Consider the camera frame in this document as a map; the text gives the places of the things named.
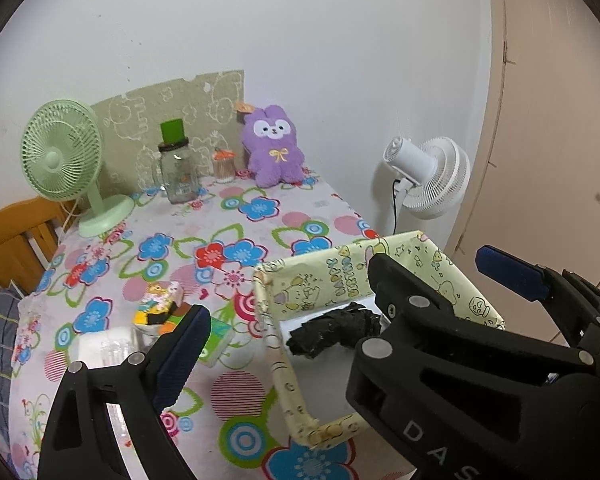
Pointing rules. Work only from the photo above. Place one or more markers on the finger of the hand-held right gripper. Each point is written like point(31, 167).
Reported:
point(380, 375)

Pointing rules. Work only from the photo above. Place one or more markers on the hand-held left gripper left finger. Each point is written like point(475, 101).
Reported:
point(182, 355)

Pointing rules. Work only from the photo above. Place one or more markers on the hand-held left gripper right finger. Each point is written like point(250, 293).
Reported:
point(510, 272)

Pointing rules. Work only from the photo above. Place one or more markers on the green tissue pack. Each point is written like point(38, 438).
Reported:
point(219, 335)

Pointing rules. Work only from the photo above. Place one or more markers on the white tissue pack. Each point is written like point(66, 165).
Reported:
point(105, 347)

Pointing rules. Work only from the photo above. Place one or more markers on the yellow cartoon storage box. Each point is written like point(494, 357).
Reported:
point(325, 270)

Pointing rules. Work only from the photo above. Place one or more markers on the yellow cartoon tissue packet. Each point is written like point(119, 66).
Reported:
point(157, 305)

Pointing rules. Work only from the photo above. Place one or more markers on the white clip fan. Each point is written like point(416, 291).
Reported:
point(440, 175)

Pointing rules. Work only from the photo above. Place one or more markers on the beige door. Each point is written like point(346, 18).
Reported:
point(555, 135)

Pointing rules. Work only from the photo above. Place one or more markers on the floral tablecloth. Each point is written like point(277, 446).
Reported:
point(300, 220)

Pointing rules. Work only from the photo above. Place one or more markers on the glass jar mug green lid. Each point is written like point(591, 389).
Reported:
point(177, 175)

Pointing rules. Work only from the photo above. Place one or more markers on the small glass toothpick jar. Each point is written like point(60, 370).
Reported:
point(224, 167)

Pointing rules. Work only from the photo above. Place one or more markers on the wooden bed headboard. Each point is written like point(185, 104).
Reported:
point(10, 230)

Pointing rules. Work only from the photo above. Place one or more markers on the purple plush rabbit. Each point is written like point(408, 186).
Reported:
point(275, 155)

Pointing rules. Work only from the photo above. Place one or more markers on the green desk fan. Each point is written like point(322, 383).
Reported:
point(60, 155)

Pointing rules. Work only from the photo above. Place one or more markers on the green patterned wall sheet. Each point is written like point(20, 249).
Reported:
point(140, 110)

